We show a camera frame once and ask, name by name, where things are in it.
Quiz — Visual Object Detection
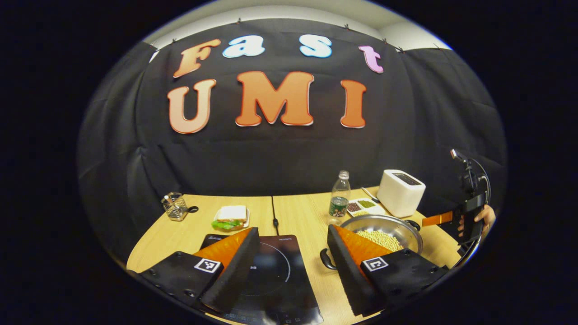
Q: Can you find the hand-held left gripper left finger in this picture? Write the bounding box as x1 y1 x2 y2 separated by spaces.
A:
128 227 261 315

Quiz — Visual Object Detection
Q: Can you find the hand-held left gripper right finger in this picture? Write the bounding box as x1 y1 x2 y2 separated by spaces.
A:
326 224 450 317

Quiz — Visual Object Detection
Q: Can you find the black induction cooktop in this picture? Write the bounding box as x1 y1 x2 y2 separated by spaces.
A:
199 233 324 325

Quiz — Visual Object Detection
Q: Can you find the steel pot with black handles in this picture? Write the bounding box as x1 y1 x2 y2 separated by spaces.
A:
320 214 424 271

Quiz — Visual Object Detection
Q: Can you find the white toaster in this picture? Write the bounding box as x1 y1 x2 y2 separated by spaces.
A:
377 169 426 218

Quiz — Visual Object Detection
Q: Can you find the pile of yellow soybeans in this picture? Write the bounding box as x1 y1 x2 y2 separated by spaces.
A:
357 230 404 252

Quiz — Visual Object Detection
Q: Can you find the white divided bean dish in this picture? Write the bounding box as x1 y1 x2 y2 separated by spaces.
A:
345 198 387 218

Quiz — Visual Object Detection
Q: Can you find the sandwich with lettuce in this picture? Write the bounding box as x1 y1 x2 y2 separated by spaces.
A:
211 205 248 231

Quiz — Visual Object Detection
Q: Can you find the clear plastic water bottle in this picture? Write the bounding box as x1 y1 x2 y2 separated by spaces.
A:
328 170 351 225

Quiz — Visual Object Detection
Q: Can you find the black backdrop cloth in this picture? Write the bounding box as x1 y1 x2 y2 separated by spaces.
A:
77 18 508 262

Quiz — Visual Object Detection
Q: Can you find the wire utensil holder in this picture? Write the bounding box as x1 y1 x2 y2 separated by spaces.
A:
161 192 188 222

